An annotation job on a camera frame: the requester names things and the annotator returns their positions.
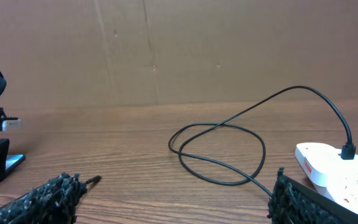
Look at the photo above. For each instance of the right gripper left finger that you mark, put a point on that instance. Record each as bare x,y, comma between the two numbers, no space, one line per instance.
52,203

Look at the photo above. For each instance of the blue Galaxy S24+ smartphone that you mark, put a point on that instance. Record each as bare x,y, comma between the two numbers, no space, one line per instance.
13,161

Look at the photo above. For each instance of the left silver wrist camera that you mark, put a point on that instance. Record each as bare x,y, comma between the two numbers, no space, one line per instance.
9,125

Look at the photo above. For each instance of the white charger plug adapter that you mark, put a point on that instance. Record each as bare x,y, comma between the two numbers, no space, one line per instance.
322,163

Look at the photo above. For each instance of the white power strip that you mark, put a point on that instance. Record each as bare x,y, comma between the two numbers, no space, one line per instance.
344,192

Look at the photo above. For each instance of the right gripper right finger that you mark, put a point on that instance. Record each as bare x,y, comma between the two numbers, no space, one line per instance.
293,203

